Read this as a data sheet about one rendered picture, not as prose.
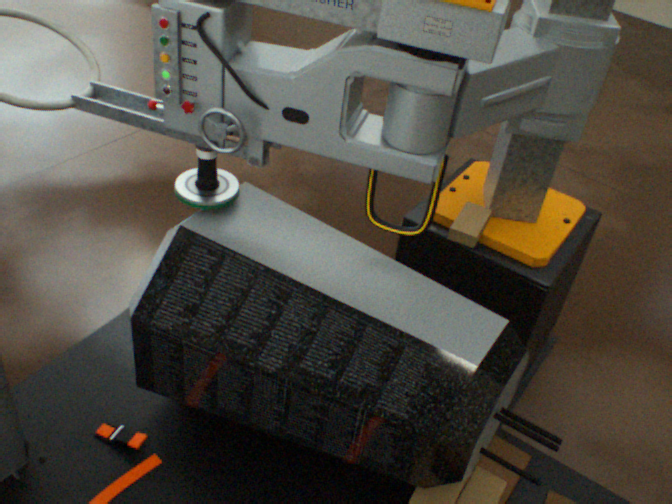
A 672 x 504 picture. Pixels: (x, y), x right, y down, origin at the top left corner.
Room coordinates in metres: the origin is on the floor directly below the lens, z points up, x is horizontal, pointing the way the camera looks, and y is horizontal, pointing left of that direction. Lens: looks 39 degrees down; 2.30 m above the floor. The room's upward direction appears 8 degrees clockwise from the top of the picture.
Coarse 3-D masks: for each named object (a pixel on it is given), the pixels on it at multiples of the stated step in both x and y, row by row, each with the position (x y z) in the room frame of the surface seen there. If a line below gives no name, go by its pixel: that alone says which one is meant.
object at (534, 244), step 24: (480, 168) 2.60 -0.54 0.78; (456, 192) 2.39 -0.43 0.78; (480, 192) 2.41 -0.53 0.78; (552, 192) 2.49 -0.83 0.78; (456, 216) 2.22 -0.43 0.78; (552, 216) 2.32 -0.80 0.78; (576, 216) 2.34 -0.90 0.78; (480, 240) 2.13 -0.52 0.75; (504, 240) 2.12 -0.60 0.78; (528, 240) 2.14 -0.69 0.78; (552, 240) 2.16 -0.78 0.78; (528, 264) 2.04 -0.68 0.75
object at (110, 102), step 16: (80, 96) 2.06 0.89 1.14; (96, 96) 2.16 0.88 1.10; (112, 96) 2.15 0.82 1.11; (128, 96) 2.14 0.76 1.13; (144, 96) 2.13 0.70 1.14; (96, 112) 2.04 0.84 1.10; (112, 112) 2.03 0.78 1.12; (128, 112) 2.02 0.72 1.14; (144, 112) 2.10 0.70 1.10; (160, 112) 2.12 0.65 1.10; (144, 128) 2.01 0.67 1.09; (160, 128) 2.00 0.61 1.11; (272, 144) 2.03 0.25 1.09; (256, 160) 1.89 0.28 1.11
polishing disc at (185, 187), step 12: (180, 180) 2.03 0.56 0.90; (192, 180) 2.04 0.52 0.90; (228, 180) 2.07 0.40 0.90; (180, 192) 1.96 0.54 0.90; (192, 192) 1.97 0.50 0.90; (204, 192) 1.98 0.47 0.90; (216, 192) 1.99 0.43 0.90; (228, 192) 2.00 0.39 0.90; (204, 204) 1.92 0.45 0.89; (216, 204) 1.93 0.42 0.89
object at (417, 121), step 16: (400, 96) 1.81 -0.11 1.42; (416, 96) 1.79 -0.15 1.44; (432, 96) 1.79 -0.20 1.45; (448, 96) 1.81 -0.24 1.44; (400, 112) 1.81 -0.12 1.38; (416, 112) 1.79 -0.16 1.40; (432, 112) 1.79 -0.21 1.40; (448, 112) 1.83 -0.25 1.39; (384, 128) 1.85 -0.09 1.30; (400, 128) 1.80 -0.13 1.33; (416, 128) 1.79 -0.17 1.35; (432, 128) 1.80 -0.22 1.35; (448, 128) 1.85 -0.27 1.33; (400, 144) 1.80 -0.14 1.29; (416, 144) 1.79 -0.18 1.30; (432, 144) 1.80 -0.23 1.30
